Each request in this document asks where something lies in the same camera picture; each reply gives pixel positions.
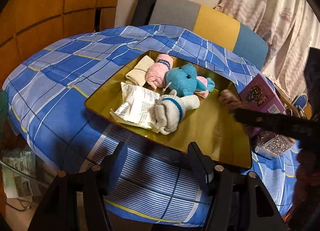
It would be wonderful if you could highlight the white knitted sock blue band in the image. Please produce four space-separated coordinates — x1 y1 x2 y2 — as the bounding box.
154 90 200 135

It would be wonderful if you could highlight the brown satin scrunchie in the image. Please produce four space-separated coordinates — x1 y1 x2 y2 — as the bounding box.
219 89 246 113

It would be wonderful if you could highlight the blue plush elephant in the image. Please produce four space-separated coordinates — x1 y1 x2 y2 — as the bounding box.
165 64 215 98

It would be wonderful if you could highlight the glittery silver box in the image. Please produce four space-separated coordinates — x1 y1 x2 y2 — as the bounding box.
254 131 296 160

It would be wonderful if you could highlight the patterned beige curtain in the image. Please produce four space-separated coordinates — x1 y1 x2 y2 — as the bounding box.
216 0 319 99

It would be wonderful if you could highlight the grey yellow teal chair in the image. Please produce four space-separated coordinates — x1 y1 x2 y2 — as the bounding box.
130 0 270 70

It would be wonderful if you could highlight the blue plaid tablecloth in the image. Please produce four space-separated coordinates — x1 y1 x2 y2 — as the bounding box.
2 23 301 228

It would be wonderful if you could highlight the white printed plastic packet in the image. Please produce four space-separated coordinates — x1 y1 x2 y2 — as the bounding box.
110 82 160 133

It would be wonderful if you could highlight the gold tray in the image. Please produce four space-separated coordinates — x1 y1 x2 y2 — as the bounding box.
85 54 252 170

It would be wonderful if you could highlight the pink rolled towel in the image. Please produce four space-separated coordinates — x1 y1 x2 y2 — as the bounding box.
145 54 174 89

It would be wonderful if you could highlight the person's right hand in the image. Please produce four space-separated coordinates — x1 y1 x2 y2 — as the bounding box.
283 149 319 223

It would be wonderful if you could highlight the blue folding chair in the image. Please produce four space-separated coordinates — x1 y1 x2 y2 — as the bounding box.
292 93 308 117

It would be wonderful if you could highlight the cream folded cloth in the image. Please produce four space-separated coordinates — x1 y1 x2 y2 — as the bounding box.
125 55 155 86

